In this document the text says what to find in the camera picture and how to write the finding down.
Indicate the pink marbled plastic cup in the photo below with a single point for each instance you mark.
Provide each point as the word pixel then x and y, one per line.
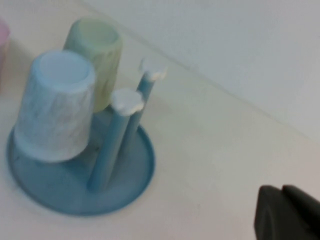
pixel 3 50

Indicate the blue marbled plastic cup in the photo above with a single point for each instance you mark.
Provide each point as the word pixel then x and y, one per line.
pixel 55 105

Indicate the green marbled plastic cup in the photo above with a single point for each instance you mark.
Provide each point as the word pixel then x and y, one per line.
pixel 100 42

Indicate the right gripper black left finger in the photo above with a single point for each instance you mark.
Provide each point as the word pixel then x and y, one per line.
pixel 275 217

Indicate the blue cup stand with posts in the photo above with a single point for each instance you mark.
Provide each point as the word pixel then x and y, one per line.
pixel 120 180

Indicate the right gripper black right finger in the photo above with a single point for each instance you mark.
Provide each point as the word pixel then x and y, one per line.
pixel 305 205

